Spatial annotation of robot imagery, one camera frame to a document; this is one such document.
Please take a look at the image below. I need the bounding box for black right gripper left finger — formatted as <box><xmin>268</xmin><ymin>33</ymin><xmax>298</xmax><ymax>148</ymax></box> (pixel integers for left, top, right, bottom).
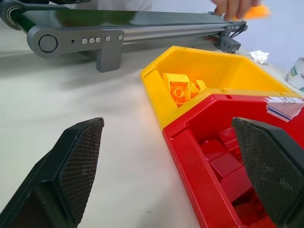
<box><xmin>0</xmin><ymin>117</ymin><xmax>105</xmax><ymax>228</ymax></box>

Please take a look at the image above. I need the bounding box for crumpled white paper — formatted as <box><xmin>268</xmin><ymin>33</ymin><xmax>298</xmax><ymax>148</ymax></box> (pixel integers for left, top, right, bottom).
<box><xmin>249</xmin><ymin>50</ymin><xmax>270</xmax><ymax>65</ymax></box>

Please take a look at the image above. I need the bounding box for red plastic bin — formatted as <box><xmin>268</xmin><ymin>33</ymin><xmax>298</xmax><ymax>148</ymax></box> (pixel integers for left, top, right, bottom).
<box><xmin>162</xmin><ymin>94</ymin><xmax>304</xmax><ymax>228</ymax></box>

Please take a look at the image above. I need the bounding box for white paper label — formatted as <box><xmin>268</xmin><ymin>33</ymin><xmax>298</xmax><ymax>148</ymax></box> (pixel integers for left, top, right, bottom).
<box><xmin>265</xmin><ymin>96</ymin><xmax>304</xmax><ymax>123</ymax></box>

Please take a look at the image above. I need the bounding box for person's bare hand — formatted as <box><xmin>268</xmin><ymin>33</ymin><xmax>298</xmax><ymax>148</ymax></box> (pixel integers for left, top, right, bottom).
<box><xmin>209</xmin><ymin>0</ymin><xmax>259</xmax><ymax>20</ymax></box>

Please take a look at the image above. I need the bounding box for small yellow toy block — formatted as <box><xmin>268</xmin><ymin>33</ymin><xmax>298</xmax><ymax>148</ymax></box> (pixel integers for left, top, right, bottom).
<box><xmin>190</xmin><ymin>79</ymin><xmax>208</xmax><ymax>98</ymax></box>

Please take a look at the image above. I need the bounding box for orange toy block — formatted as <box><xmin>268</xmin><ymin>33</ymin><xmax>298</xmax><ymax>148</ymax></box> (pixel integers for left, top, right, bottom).
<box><xmin>231</xmin><ymin>5</ymin><xmax>272</xmax><ymax>20</ymax></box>

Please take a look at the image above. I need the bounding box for red toy block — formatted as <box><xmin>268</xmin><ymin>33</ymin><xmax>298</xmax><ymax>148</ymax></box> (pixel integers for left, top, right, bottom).
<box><xmin>199</xmin><ymin>138</ymin><xmax>229</xmax><ymax>163</ymax></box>
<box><xmin>219</xmin><ymin>168</ymin><xmax>255</xmax><ymax>205</ymax></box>
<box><xmin>209</xmin><ymin>152</ymin><xmax>244</xmax><ymax>179</ymax></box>

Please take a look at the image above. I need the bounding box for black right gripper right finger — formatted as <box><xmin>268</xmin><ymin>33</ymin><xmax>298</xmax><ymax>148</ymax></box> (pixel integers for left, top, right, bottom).
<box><xmin>231</xmin><ymin>117</ymin><xmax>304</xmax><ymax>226</ymax></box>

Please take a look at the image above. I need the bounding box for yellow plastic bin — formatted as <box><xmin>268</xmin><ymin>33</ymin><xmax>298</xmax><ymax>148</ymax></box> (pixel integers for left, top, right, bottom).
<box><xmin>140</xmin><ymin>45</ymin><xmax>300</xmax><ymax>132</ymax></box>

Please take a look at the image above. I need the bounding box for grey conveyor belt unit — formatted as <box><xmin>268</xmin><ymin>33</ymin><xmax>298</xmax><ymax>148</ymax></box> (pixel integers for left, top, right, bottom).
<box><xmin>0</xmin><ymin>0</ymin><xmax>248</xmax><ymax>73</ymax></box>

